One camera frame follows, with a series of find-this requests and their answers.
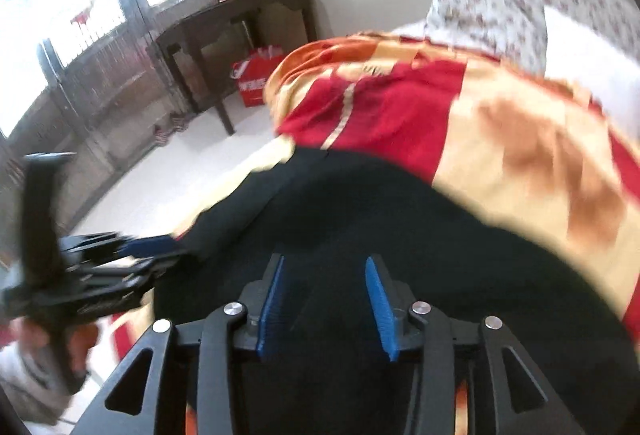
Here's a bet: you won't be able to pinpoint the white pillow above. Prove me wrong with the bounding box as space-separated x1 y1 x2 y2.
542 5 640 92

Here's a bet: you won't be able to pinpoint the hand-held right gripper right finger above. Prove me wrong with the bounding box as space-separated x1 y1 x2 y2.
365 256 586 435

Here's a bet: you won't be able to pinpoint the metal window grille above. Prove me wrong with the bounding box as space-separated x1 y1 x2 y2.
0 0 221 236

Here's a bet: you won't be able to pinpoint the red yellow printed blanket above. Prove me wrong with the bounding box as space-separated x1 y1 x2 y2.
107 31 640 435

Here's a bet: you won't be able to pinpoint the dark wooden table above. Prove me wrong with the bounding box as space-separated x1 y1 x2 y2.
155 0 319 136

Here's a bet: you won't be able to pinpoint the person's left hand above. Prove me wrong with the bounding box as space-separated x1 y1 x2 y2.
67 319 103 383

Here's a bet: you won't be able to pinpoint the black pants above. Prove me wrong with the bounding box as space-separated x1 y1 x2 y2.
152 146 640 435

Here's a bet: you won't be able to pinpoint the red shopping bag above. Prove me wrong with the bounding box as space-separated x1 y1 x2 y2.
230 46 286 108

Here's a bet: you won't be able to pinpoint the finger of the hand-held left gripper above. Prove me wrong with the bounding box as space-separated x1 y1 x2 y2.
67 252 193 288
59 231 177 261

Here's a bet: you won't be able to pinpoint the pair of slippers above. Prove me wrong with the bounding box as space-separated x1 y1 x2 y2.
152 112 191 146

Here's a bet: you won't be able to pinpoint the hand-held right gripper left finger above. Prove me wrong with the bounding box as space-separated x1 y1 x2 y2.
75 254 287 435

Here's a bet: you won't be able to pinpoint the floral quilt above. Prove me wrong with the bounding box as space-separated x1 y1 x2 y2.
425 0 636 76

